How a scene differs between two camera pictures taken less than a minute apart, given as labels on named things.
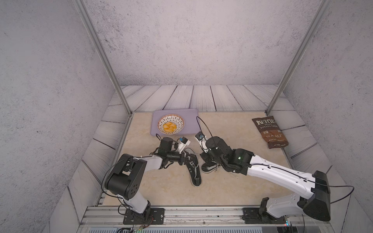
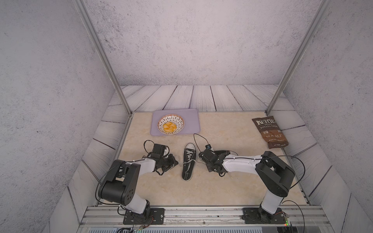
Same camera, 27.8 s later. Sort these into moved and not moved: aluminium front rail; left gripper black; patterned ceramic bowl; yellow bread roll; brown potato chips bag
Moved: left gripper black
Not moved: patterned ceramic bowl; brown potato chips bag; aluminium front rail; yellow bread roll
